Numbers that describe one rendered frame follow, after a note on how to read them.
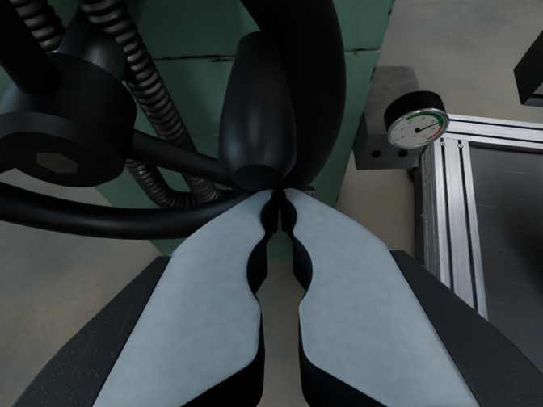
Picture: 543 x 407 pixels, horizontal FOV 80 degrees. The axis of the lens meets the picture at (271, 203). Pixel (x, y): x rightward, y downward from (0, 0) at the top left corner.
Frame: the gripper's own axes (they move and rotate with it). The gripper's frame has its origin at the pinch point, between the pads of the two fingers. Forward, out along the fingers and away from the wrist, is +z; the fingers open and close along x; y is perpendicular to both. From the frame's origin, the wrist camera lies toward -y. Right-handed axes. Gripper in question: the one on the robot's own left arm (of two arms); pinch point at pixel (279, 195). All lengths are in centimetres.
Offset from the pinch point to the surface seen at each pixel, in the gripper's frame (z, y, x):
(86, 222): 11.5, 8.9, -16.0
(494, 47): 141, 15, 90
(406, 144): 25.4, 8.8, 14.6
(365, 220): 74, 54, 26
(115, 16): 10.9, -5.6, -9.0
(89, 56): 8.9, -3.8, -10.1
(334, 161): 36.6, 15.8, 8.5
